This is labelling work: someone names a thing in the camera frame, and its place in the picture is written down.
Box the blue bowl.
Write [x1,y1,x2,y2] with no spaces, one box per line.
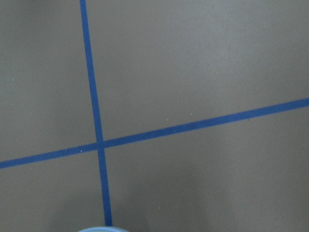
[78,226,128,232]

